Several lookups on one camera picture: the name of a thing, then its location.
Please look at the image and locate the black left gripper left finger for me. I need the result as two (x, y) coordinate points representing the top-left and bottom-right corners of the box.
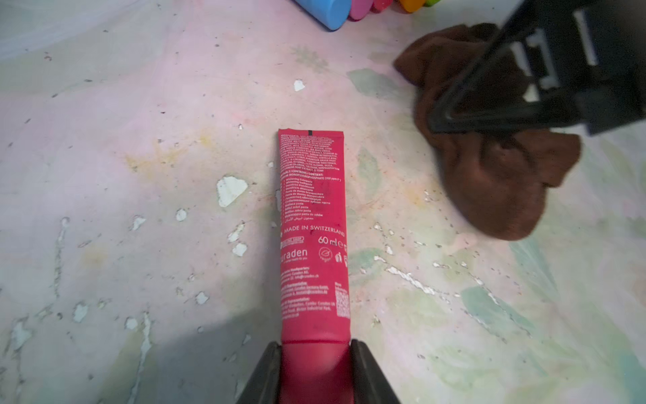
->
(237, 342), (282, 404)

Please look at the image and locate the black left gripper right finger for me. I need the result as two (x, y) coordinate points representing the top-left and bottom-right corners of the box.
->
(350, 339), (400, 404)

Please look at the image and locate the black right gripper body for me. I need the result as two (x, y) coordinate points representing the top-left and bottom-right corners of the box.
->
(509, 1), (645, 136)

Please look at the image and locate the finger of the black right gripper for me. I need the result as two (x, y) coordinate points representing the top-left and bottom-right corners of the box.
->
(428, 1), (580, 132)

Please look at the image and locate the red toothpaste tube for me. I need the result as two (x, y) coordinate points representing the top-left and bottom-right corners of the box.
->
(278, 129), (354, 403)

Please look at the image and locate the brown wiping cloth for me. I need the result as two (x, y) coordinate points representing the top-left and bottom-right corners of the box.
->
(394, 23), (582, 241)

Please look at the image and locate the magenta toothpaste tube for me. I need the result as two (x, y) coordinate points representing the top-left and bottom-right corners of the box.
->
(348, 0), (373, 21)

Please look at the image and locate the blue toothpaste tube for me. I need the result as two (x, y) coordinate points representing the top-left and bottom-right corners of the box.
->
(295, 0), (352, 31)

